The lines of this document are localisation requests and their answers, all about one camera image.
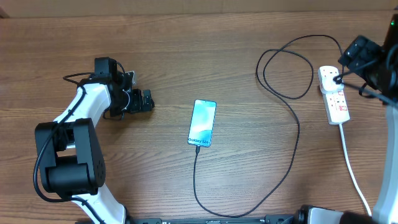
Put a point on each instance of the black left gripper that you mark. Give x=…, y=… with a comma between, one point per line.
x=137, y=106

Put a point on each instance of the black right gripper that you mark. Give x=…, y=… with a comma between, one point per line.
x=358, y=55

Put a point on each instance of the Samsung Galaxy smartphone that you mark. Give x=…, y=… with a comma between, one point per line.
x=202, y=121

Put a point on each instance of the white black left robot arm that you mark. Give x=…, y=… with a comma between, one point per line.
x=70, y=166

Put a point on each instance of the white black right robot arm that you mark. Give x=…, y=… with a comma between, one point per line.
x=373, y=72

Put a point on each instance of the white charger plug adapter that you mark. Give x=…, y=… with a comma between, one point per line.
x=328, y=85

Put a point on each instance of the white power strip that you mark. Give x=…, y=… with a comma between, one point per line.
x=335, y=103

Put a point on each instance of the cardboard backdrop panel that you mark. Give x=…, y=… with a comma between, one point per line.
x=77, y=8

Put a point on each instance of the black mounting rail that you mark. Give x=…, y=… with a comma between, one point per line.
x=268, y=219

